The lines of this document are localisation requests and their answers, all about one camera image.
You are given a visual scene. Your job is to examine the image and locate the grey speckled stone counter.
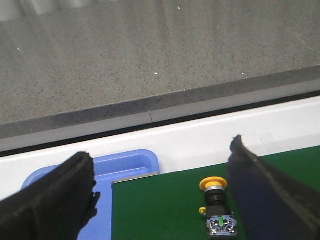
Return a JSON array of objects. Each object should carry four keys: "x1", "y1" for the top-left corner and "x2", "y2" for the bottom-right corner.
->
[{"x1": 0, "y1": 0, "x2": 320, "y2": 139}]

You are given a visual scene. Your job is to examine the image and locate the yellow push button switch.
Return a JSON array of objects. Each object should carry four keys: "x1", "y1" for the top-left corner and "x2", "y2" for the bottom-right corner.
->
[{"x1": 198, "y1": 176, "x2": 238, "y2": 240}]

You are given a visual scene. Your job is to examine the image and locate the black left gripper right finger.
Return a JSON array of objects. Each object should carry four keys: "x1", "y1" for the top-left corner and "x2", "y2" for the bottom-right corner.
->
[{"x1": 227, "y1": 135, "x2": 320, "y2": 240}]

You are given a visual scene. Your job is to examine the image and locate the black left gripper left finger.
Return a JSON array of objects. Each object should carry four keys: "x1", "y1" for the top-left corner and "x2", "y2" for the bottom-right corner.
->
[{"x1": 0, "y1": 152, "x2": 101, "y2": 240}]

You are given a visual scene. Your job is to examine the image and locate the blue plastic tray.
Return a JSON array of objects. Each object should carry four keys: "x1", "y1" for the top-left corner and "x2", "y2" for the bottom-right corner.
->
[{"x1": 21, "y1": 149, "x2": 161, "y2": 240}]

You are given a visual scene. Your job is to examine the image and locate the white rear conveyor guard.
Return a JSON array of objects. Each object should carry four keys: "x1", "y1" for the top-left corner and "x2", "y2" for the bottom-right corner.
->
[{"x1": 0, "y1": 96, "x2": 320, "y2": 199}]

